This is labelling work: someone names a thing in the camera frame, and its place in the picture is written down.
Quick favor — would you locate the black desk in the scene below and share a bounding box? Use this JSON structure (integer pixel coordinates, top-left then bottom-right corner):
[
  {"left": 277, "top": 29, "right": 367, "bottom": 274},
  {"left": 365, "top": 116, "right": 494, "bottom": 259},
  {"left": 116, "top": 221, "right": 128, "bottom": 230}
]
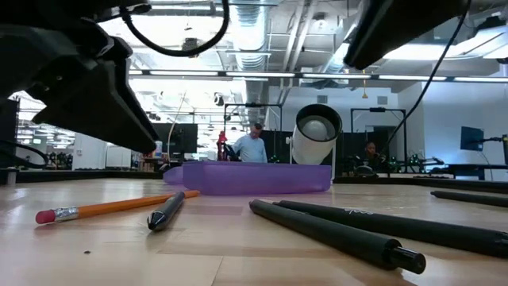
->
[{"left": 444, "top": 162, "right": 508, "bottom": 180}]

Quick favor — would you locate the red tall stand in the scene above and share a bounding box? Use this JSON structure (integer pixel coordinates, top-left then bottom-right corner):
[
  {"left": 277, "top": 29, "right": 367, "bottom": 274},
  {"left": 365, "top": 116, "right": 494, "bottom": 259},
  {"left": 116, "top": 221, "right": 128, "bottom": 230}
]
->
[{"left": 215, "top": 130, "right": 229, "bottom": 162}]

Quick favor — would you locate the black pen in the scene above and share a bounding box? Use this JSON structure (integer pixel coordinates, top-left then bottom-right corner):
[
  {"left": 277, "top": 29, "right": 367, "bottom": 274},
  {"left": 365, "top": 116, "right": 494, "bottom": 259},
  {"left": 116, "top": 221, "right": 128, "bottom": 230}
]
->
[
  {"left": 248, "top": 199, "right": 428, "bottom": 276},
  {"left": 429, "top": 190, "right": 508, "bottom": 209},
  {"left": 147, "top": 191, "right": 187, "bottom": 233},
  {"left": 272, "top": 199, "right": 508, "bottom": 260}
]

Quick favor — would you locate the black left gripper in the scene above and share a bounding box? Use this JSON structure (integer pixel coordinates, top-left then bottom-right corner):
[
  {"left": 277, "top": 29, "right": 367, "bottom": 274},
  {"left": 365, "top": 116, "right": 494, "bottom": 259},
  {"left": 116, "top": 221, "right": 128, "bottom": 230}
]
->
[{"left": 0, "top": 21, "right": 160, "bottom": 155}]

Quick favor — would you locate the long light strip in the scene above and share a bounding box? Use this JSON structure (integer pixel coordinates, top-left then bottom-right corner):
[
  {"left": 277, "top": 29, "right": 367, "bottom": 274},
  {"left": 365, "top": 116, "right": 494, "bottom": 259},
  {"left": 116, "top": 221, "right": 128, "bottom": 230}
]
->
[{"left": 129, "top": 69, "right": 508, "bottom": 83}]

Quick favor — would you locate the yellow hanging pendant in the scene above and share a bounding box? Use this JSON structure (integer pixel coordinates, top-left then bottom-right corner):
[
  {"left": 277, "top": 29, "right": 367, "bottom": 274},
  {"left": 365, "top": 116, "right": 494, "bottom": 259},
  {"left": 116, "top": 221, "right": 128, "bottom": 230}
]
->
[{"left": 360, "top": 59, "right": 369, "bottom": 100}]

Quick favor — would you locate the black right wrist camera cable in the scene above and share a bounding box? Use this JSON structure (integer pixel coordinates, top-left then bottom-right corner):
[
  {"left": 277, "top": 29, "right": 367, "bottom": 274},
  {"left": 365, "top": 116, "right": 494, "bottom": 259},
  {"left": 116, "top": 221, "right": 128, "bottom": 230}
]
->
[{"left": 379, "top": 0, "right": 474, "bottom": 160}]

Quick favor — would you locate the black monitor on arm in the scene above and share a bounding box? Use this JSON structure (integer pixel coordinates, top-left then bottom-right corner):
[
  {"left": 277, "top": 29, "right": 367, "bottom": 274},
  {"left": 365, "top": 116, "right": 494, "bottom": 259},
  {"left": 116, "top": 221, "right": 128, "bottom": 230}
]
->
[{"left": 460, "top": 126, "right": 486, "bottom": 153}]

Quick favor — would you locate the black cable loop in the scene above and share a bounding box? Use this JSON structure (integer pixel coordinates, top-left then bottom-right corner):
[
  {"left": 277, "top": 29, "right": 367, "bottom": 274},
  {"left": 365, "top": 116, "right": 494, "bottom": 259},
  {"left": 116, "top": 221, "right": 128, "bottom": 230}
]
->
[{"left": 0, "top": 138, "right": 49, "bottom": 170}]

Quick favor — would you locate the black panel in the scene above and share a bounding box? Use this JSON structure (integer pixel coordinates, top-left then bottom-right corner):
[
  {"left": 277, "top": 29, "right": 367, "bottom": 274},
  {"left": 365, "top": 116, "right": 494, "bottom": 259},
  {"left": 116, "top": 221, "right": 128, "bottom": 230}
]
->
[{"left": 0, "top": 98, "right": 21, "bottom": 170}]

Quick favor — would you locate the orange pencil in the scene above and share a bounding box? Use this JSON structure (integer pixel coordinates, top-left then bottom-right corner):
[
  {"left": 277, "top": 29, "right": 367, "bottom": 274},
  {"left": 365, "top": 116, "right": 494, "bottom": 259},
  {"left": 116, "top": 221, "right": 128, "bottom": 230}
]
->
[{"left": 35, "top": 189, "right": 201, "bottom": 226}]

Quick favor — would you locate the black monitor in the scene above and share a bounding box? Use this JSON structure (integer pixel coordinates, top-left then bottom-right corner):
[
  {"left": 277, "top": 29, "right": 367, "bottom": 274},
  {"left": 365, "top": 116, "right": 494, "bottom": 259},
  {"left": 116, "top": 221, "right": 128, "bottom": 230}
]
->
[{"left": 152, "top": 122, "right": 198, "bottom": 155}]

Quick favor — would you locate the person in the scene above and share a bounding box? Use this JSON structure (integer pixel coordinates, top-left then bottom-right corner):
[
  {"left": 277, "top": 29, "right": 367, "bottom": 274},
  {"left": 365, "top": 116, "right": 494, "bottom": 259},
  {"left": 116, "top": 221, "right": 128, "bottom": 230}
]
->
[
  {"left": 231, "top": 122, "right": 269, "bottom": 164},
  {"left": 359, "top": 141, "right": 384, "bottom": 172}
]

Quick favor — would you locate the black rig frame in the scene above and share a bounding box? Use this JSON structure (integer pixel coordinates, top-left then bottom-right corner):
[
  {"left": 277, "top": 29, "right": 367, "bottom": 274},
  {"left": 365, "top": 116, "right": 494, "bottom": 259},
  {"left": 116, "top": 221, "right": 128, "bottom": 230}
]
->
[
  {"left": 223, "top": 102, "right": 283, "bottom": 162},
  {"left": 350, "top": 106, "right": 409, "bottom": 174}
]

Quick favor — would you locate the purple plastic pencil box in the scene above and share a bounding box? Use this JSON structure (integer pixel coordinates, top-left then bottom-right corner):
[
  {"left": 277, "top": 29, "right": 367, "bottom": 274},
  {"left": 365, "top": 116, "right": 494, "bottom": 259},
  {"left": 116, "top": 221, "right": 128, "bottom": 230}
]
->
[{"left": 163, "top": 160, "right": 333, "bottom": 196}]

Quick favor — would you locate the silver ventilation duct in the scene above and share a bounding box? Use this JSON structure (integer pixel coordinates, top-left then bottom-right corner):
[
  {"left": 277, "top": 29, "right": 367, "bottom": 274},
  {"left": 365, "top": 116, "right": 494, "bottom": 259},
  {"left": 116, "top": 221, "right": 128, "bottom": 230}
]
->
[{"left": 228, "top": 0, "right": 271, "bottom": 124}]

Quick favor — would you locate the white spotlight lamp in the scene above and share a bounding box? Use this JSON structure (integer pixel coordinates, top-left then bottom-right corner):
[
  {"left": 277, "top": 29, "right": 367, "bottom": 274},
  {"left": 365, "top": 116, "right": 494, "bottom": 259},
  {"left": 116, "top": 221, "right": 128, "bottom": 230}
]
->
[{"left": 286, "top": 103, "right": 344, "bottom": 180}]

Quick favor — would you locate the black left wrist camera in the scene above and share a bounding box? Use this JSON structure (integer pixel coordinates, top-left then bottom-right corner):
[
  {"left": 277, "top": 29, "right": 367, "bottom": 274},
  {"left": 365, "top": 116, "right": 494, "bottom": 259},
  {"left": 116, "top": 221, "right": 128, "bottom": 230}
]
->
[{"left": 93, "top": 0, "right": 152, "bottom": 23}]

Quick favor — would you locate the black ceiling cable reel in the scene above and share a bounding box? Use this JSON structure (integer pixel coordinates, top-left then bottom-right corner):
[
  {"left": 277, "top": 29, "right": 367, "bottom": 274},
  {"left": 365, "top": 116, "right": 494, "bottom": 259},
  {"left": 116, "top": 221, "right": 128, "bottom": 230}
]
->
[{"left": 181, "top": 37, "right": 202, "bottom": 59}]

